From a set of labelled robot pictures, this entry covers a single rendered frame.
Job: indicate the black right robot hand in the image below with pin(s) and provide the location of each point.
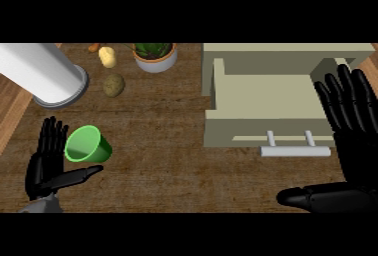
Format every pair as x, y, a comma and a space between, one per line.
352, 140

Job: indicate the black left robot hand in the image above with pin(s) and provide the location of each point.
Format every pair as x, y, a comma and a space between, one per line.
45, 166

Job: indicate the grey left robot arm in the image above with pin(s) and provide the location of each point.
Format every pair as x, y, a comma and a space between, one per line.
43, 205

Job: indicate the green cup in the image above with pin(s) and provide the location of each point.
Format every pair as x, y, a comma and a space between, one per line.
89, 146

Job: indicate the beige open drawer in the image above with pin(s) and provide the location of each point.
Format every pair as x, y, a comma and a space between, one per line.
268, 110

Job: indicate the beige cabinet body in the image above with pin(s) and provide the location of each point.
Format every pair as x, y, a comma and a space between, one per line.
288, 58

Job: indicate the brown potato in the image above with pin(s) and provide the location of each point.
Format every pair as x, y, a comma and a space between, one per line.
114, 85

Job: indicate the white cylindrical container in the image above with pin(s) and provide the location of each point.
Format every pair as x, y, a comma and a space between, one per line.
42, 71

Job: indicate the pale yellow potato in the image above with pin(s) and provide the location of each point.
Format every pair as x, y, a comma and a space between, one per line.
108, 57

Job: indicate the orange carrot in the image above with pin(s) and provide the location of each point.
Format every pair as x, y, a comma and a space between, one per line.
93, 47

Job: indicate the potted green plant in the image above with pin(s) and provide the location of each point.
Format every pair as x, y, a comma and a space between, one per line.
155, 56

